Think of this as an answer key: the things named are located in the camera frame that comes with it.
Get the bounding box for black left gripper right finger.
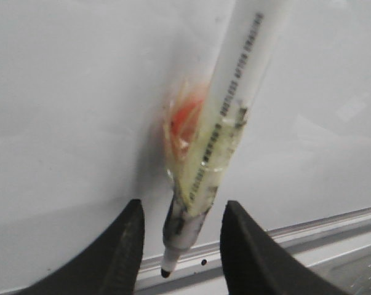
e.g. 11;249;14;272
220;200;346;294

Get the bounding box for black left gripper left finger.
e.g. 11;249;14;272
19;199;144;294

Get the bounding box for white black whiteboard marker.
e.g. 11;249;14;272
161;1;292;278

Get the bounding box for white whiteboard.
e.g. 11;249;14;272
0;1;371;294

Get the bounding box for orange round magnet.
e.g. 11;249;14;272
163;81;209;161

